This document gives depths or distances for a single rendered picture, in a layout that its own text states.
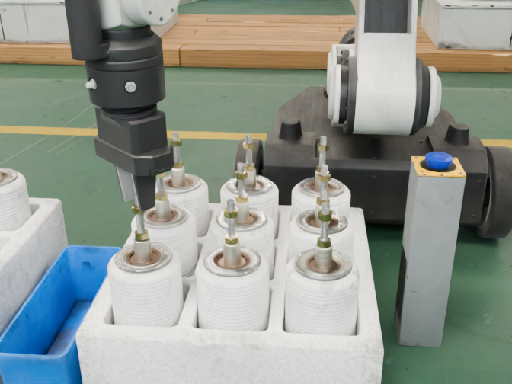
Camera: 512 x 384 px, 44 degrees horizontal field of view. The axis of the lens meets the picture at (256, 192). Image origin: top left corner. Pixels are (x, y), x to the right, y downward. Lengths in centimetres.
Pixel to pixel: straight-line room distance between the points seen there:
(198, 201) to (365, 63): 39
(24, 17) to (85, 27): 242
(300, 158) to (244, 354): 59
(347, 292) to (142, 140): 31
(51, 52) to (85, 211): 154
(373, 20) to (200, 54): 165
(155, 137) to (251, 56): 205
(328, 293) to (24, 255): 53
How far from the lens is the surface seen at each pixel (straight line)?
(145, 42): 71
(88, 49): 69
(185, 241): 93
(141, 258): 84
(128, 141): 73
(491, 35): 290
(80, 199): 163
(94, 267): 118
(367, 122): 115
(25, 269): 110
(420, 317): 108
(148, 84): 72
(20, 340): 103
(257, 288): 81
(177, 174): 103
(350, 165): 130
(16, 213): 114
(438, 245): 101
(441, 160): 96
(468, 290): 128
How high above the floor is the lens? 68
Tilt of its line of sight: 25 degrees down
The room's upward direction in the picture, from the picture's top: straight up
